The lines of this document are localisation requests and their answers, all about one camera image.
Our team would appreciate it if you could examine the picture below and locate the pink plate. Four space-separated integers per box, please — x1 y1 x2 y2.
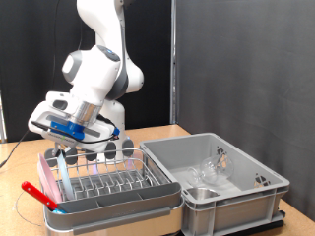
36 152 63 205

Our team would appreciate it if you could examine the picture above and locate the clear wine glass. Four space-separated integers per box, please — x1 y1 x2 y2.
186 153 235 186

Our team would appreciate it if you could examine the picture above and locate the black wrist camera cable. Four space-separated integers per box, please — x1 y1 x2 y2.
30 113 121 146

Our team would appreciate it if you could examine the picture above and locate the stainless steel bowl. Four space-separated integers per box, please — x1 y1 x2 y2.
186 186 221 201

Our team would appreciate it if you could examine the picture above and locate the long black hanging cable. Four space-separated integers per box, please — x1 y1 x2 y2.
0 0 63 168

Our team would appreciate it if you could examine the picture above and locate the silver frame post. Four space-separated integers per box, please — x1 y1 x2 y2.
0 91 8 144

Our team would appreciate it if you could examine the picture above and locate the grey plastic crate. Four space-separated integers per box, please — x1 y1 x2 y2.
138 132 291 236

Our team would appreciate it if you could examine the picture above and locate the wire dish rack grey tray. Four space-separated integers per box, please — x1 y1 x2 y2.
36 139 185 236

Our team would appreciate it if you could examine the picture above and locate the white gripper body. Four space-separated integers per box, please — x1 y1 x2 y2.
28 91 117 153

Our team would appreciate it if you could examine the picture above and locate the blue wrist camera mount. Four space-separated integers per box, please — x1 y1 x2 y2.
49 120 121 142

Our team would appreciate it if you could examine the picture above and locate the aluminium vertical pole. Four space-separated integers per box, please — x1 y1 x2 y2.
168 0 178 125

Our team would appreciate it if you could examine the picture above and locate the light blue plate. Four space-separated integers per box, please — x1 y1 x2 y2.
57 151 76 202

